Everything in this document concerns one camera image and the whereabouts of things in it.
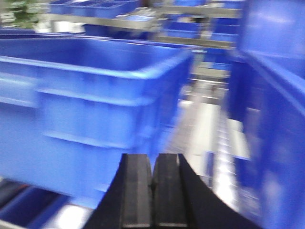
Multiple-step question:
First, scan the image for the blue right side bin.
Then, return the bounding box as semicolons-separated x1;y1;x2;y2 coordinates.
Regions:
227;0;305;229

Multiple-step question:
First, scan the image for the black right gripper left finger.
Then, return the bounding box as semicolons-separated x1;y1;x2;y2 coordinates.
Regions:
83;154;153;229

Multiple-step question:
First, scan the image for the blue lower left bin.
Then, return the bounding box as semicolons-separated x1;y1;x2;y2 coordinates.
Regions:
0;187;70;229

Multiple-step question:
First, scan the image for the metal roller track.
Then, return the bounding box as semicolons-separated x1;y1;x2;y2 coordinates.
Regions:
164;62;248;212

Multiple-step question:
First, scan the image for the blue upper shelf bin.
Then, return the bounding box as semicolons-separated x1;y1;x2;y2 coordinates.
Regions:
0;37;193;208

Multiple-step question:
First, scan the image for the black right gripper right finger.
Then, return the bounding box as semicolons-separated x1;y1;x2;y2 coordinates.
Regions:
152;154;258;229

